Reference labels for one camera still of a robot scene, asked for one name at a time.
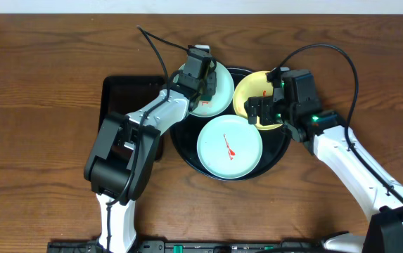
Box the yellow plate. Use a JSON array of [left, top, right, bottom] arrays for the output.
[[233, 71, 283, 131]]

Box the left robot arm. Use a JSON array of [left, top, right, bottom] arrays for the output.
[[84, 45, 217, 252]]

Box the dark rectangular tray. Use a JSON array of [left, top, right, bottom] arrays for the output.
[[98, 74, 167, 163]]

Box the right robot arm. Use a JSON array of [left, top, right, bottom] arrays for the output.
[[234, 67, 403, 252]]

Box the light blue plate top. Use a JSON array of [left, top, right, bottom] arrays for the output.
[[171, 62, 234, 118]]

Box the green yellow sponge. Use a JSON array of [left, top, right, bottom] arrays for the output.
[[200, 95, 212, 101]]

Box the light blue plate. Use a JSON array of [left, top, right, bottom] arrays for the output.
[[196, 115, 263, 179], [171, 62, 234, 118]]

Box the light blue plate bottom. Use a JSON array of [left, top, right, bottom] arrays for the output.
[[196, 115, 263, 179]]

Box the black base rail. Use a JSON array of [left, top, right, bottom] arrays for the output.
[[46, 240, 326, 253]]

